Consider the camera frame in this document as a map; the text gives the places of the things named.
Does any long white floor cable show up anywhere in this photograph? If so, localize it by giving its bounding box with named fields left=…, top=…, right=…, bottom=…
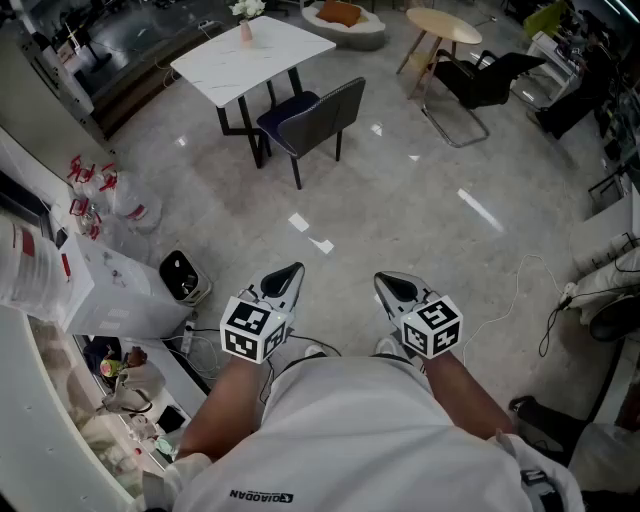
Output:
left=462, top=253, right=569, bottom=366

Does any round wooden side table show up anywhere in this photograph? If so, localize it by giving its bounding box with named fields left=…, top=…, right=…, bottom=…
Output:
left=396, top=6, right=484, bottom=99

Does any beige handbag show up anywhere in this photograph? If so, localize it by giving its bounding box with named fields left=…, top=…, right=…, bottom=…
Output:
left=102, top=349, right=166, bottom=416

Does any person's right forearm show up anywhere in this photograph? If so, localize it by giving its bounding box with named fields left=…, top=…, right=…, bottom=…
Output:
left=422, top=347, right=516, bottom=441

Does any black round seat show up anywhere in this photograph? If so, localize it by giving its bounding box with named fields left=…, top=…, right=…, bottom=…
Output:
left=589, top=294, right=640, bottom=344

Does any person's left forearm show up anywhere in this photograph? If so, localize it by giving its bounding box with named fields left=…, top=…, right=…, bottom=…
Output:
left=177, top=349, right=275, bottom=464

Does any right grey shoulder strap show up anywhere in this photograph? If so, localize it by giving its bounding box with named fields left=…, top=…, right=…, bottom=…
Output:
left=519, top=467, right=561, bottom=512

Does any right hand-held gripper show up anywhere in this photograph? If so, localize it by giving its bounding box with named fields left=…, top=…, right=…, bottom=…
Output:
left=374, top=273, right=464, bottom=359

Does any white flower bunch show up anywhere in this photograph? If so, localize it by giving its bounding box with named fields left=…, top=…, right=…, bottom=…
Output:
left=228, top=0, right=267, bottom=19

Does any large jug with red label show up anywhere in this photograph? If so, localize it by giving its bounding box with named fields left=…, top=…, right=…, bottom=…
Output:
left=0, top=212, right=71, bottom=321

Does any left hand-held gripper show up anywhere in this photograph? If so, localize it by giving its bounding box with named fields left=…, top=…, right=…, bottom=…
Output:
left=219, top=262, right=306, bottom=364

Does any person's white t-shirt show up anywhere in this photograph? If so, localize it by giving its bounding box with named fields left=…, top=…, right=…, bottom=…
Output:
left=142, top=355, right=586, bottom=512

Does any orange cushion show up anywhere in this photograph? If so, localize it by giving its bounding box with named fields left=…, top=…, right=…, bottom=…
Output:
left=315, top=0, right=362, bottom=29

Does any grey metal locker cabinet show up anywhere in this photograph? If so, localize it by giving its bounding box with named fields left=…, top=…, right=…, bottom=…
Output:
left=0, top=24, right=109, bottom=146

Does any white curved counter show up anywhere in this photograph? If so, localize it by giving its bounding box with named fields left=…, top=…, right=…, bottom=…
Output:
left=0, top=299, right=211, bottom=512

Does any white round lounge seat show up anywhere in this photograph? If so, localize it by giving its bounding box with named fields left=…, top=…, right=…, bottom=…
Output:
left=301, top=0, right=387, bottom=51

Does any beige unit with black opening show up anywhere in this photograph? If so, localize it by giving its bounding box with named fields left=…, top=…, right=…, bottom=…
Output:
left=158, top=249, right=214, bottom=307

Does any white marble table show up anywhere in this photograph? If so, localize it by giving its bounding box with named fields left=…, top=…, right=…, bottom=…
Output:
left=169, top=14, right=337, bottom=170

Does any black cantilever office chair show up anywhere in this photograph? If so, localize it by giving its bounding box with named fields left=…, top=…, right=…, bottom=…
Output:
left=419, top=48, right=548, bottom=149

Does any white water dispenser cabinet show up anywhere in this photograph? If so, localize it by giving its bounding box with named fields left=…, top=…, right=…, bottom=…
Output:
left=64, top=232, right=194, bottom=337

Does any dark blue dining chair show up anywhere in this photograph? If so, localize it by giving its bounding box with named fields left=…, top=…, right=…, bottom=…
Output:
left=256, top=77, right=367, bottom=191

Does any group of clear water jugs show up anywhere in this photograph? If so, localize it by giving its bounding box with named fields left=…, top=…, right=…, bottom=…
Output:
left=64, top=154, right=164, bottom=241

